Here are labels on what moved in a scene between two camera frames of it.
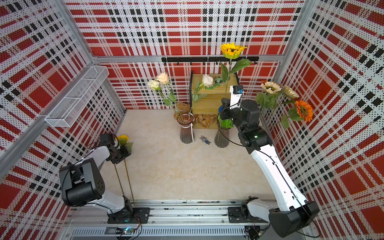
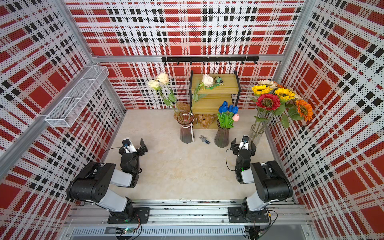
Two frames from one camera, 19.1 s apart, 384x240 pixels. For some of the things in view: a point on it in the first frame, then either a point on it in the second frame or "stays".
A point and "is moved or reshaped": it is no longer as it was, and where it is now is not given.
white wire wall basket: x=67 y=110 stays
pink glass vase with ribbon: x=186 y=120 stays
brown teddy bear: x=204 y=119 stays
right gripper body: x=228 y=114 to x=252 y=152
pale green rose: x=155 y=85 stays
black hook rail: x=215 y=59 stays
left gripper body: x=120 y=154 to x=139 y=152
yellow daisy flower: x=232 y=51 to x=285 y=93
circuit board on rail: x=119 y=230 stays
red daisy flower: x=123 y=194 is moved or reshaped
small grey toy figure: x=204 y=140 stays
